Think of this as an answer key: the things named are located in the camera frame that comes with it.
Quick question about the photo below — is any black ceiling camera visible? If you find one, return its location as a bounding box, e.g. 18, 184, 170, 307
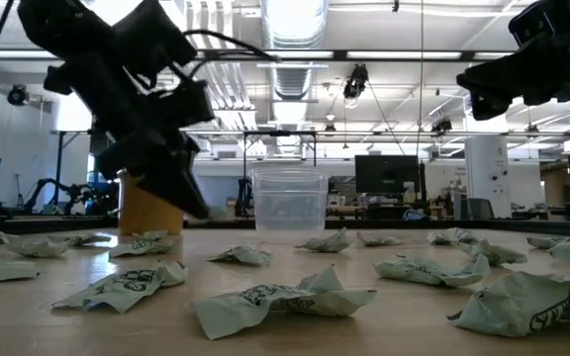
6, 83, 31, 107
430, 117, 454, 134

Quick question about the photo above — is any black overhead camera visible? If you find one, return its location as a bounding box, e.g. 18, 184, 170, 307
341, 62, 370, 101

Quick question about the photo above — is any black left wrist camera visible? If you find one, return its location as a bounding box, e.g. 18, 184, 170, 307
110, 0, 198, 88

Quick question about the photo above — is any amber plastic cup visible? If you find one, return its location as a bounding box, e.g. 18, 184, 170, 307
118, 170, 185, 236

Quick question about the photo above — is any clear plastic container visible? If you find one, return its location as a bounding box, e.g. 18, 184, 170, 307
250, 167, 330, 233

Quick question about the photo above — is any white building column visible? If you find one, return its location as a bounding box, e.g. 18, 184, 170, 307
464, 111, 513, 220

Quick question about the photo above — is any overhead rig light bar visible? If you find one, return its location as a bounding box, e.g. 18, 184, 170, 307
0, 47, 570, 63

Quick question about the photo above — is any black computer monitor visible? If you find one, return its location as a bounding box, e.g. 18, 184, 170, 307
354, 154, 428, 195

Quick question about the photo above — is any black aluminium table frame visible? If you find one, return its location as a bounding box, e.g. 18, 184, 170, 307
0, 215, 570, 238

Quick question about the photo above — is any silver ventilation duct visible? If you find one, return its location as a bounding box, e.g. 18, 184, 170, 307
259, 0, 331, 154

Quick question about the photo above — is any black left camera cable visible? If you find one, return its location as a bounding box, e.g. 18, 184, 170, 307
181, 28, 280, 80

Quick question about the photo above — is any grey office chair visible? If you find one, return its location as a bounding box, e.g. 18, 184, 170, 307
455, 196, 496, 222

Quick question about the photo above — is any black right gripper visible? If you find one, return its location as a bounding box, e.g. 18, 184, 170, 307
455, 0, 570, 122

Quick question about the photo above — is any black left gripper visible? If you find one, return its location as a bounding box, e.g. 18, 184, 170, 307
43, 50, 216, 221

